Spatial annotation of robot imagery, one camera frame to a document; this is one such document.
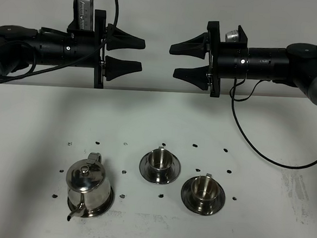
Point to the left steel cup saucer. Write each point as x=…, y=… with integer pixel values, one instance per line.
x=169, y=178

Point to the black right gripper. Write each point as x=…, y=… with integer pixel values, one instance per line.
x=222, y=58

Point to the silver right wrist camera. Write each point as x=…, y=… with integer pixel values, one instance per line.
x=232, y=36

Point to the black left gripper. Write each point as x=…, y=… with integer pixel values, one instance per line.
x=85, y=49

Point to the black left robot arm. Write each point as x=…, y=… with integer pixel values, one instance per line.
x=26, y=52

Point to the left stainless steel teacup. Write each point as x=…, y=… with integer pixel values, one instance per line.
x=159, y=163

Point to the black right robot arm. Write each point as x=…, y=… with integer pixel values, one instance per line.
x=295, y=65

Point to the steel cup saucer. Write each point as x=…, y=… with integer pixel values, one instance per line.
x=169, y=178
x=201, y=209

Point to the stainless steel teacup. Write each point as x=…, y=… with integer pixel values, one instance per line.
x=159, y=163
x=204, y=189

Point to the steel teapot saucer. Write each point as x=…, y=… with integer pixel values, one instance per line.
x=83, y=212

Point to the stainless steel teapot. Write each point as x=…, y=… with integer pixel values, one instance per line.
x=87, y=182

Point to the right steel cup saucer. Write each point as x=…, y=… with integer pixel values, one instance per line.
x=201, y=209

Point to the right stainless steel teacup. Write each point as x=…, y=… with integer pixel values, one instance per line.
x=204, y=189

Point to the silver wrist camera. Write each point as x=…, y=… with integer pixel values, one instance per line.
x=83, y=14
x=232, y=36

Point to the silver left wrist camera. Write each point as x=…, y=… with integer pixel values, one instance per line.
x=83, y=14

